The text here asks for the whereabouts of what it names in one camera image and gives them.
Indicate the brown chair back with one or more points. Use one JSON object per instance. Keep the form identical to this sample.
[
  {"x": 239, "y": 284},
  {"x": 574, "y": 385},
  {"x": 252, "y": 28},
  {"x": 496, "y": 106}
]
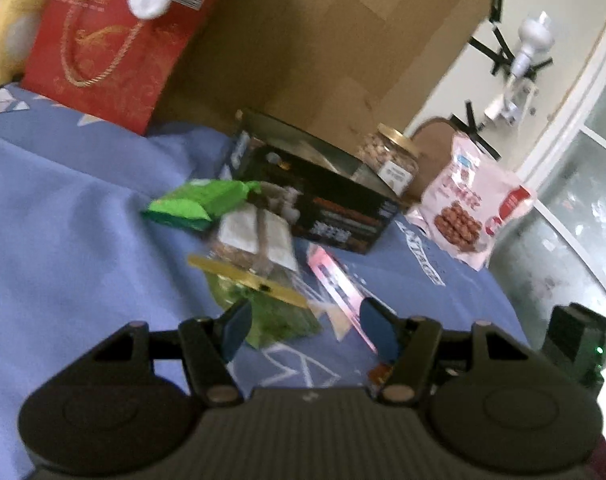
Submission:
[{"x": 435, "y": 134}]

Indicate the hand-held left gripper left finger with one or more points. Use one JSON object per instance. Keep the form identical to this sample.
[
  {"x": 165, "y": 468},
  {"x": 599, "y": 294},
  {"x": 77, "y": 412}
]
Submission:
[{"x": 235, "y": 331}]

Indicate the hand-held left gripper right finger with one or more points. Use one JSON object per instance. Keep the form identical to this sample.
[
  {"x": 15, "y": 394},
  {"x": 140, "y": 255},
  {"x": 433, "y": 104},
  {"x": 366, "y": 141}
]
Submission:
[{"x": 379, "y": 332}]

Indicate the wooden headboard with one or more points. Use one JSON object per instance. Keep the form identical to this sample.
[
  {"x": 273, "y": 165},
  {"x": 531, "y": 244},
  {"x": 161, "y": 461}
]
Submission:
[{"x": 333, "y": 35}]

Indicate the green snack packet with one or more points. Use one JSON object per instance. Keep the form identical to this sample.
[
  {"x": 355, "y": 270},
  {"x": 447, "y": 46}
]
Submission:
[{"x": 198, "y": 202}]

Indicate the glass door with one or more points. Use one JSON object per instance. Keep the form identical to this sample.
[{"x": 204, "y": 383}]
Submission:
[{"x": 573, "y": 210}]

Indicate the blue printed bed sheet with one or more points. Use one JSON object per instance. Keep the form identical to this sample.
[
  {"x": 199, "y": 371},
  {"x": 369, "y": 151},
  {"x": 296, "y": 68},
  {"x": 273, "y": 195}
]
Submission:
[{"x": 58, "y": 210}]

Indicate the labelled nut jar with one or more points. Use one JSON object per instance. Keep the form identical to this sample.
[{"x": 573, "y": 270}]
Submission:
[{"x": 388, "y": 160}]

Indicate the pink packet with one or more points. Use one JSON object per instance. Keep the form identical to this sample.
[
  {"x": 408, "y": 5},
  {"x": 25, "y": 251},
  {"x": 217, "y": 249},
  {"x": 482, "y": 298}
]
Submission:
[{"x": 333, "y": 280}]

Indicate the yellow plush toy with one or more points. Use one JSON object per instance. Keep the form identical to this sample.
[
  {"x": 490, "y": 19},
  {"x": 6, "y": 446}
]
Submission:
[{"x": 13, "y": 5}]

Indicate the red gift bag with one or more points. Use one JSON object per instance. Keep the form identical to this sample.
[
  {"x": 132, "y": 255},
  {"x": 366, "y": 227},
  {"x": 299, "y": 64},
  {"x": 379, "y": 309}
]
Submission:
[{"x": 108, "y": 75}]

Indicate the black tape strip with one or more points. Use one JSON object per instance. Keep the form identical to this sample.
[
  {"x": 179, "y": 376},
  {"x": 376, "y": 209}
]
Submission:
[
  {"x": 498, "y": 55},
  {"x": 475, "y": 132},
  {"x": 495, "y": 0}
]

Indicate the clear jar with gold lid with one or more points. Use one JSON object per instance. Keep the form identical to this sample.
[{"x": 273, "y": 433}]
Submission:
[{"x": 248, "y": 240}]

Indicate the black cardboard box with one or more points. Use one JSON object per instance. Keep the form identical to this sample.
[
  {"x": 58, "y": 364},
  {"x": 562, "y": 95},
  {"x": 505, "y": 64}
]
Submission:
[{"x": 333, "y": 212}]

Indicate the green leafy snack bag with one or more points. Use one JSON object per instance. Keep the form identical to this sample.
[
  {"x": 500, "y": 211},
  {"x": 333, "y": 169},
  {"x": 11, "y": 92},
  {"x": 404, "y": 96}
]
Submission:
[{"x": 278, "y": 322}]

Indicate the pink twisted snack bag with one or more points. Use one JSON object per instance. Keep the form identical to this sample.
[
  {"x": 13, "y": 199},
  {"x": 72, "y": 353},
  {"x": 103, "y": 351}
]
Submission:
[{"x": 463, "y": 210}]

